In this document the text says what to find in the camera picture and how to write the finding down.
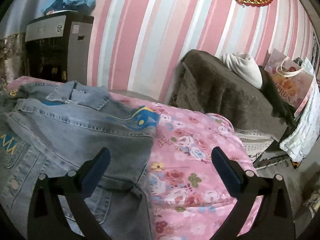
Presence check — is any blue denim jacket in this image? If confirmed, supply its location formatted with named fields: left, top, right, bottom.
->
left=1, top=81, right=159, bottom=239

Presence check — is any white plastic bag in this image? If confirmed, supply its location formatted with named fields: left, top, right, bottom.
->
left=279, top=57, right=320, bottom=163

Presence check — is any pink floral bed sheet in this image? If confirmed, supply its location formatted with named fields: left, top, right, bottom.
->
left=1, top=79, right=253, bottom=239

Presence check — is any dark grey fuzzy blanket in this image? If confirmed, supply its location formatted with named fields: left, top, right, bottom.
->
left=175, top=49, right=297, bottom=141

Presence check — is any floral paper gift bag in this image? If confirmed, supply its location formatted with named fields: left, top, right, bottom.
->
left=265, top=49, right=316, bottom=116

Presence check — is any white cloth bundle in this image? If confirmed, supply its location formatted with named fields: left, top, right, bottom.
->
left=220, top=53, right=263, bottom=89

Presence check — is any brown patterned curtain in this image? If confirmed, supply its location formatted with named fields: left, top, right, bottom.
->
left=1, top=33, right=26, bottom=83

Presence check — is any black silver air cooler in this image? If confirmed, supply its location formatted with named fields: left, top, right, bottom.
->
left=25, top=10, right=94, bottom=85

